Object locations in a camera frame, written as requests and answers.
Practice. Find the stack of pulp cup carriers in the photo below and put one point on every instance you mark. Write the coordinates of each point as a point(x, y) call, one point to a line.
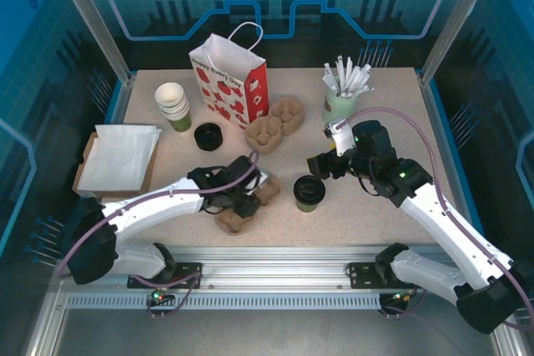
point(267, 139)

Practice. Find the aluminium mounting rail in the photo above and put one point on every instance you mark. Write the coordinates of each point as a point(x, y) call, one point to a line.
point(271, 264)

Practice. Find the stack of black lids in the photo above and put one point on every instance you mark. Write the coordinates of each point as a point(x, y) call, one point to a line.
point(208, 137)

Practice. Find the stack of paper cups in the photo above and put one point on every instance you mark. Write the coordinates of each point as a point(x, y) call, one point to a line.
point(177, 116)

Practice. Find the small connector with green light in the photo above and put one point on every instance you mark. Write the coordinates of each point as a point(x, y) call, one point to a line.
point(159, 295)
point(402, 297)

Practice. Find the brown pulp cup carrier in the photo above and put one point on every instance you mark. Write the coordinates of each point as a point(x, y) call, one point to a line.
point(233, 224)

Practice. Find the aluminium frame post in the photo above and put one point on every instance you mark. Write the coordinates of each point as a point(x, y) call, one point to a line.
point(92, 18)
point(452, 18)

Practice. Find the white wrapped stirrer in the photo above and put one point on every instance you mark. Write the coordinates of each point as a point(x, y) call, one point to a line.
point(328, 72)
point(340, 70)
point(361, 74)
point(359, 91)
point(328, 83)
point(348, 70)

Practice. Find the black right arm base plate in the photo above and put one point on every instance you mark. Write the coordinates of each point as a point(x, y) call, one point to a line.
point(363, 276)

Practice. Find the black plastic cup lid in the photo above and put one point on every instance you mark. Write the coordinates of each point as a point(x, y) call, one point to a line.
point(309, 190)

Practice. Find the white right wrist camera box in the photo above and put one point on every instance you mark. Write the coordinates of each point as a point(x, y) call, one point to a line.
point(344, 139)

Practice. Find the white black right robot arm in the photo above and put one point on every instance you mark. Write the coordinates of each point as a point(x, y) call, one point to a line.
point(450, 227)

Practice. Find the pale green holder cup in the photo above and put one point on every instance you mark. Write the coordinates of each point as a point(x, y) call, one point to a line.
point(338, 103)

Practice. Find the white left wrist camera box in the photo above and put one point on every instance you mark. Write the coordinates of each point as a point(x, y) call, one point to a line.
point(260, 181)

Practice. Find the stack of white napkins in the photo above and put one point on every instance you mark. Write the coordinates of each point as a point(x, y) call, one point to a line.
point(121, 156)

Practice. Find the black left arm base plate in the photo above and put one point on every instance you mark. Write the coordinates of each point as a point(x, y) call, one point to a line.
point(187, 274)

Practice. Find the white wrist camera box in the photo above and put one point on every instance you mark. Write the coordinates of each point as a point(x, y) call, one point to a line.
point(260, 181)
point(344, 139)

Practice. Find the white red printed paper bag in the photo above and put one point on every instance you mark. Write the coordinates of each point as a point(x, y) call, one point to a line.
point(225, 76)

